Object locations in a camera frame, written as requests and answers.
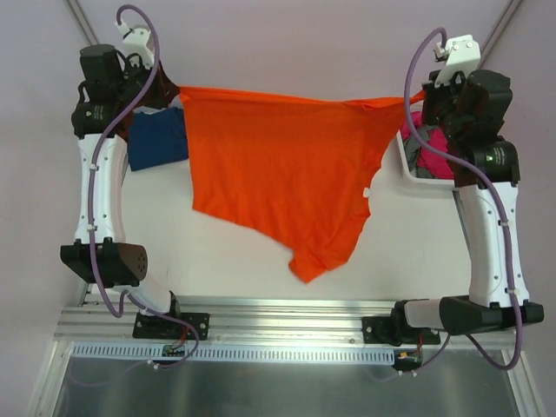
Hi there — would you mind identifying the orange t shirt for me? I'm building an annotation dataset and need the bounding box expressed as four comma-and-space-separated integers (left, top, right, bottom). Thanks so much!
180, 87, 405, 282

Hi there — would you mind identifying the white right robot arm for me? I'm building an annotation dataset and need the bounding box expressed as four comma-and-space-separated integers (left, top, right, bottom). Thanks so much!
388, 69, 545, 345

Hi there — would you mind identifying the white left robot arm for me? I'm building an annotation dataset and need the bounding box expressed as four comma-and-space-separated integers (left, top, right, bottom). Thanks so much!
60, 44, 182, 337

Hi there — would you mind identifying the grey t shirt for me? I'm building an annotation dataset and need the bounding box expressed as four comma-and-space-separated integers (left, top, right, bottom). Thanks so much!
400, 123, 439, 179

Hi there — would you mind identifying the pink t shirt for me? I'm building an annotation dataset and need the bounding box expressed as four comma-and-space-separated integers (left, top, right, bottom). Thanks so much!
411, 111, 453, 180

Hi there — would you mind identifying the blue folded t shirt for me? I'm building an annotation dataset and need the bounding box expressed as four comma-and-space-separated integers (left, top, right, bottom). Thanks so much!
128, 108, 189, 171

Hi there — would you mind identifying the white plastic basket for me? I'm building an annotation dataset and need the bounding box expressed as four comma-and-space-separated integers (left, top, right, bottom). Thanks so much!
394, 129, 457, 189

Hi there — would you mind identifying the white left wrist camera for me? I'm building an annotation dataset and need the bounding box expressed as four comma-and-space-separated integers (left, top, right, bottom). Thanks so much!
116, 22, 156, 70

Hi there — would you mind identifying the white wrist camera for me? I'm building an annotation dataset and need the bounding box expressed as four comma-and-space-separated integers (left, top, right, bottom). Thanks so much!
116, 22, 156, 70
434, 35, 480, 88

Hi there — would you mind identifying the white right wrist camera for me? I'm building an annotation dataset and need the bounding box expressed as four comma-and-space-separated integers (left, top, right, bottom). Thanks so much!
434, 35, 480, 88

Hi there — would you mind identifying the left corner aluminium post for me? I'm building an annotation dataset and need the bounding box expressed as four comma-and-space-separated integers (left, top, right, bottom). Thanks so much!
63, 0, 99, 45

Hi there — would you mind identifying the corner aluminium post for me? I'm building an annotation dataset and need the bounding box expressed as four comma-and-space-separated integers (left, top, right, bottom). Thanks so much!
63, 0, 99, 45
481, 0, 525, 62

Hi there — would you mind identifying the right corner aluminium post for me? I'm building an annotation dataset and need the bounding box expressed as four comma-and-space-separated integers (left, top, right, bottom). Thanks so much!
481, 0, 525, 62

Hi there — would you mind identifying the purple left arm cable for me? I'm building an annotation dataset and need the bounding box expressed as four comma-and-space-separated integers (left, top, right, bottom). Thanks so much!
69, 3, 201, 387

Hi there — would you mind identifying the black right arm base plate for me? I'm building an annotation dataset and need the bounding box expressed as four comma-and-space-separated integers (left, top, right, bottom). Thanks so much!
361, 315, 440, 347

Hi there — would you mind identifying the aluminium front mounting rail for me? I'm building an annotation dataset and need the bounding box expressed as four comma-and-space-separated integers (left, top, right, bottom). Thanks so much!
54, 295, 521, 348

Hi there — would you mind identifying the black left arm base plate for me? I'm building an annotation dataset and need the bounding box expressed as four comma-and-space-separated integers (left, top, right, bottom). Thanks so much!
132, 313, 210, 341

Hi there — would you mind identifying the white slotted cable duct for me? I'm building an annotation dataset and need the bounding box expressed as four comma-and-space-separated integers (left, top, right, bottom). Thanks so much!
72, 342, 394, 366

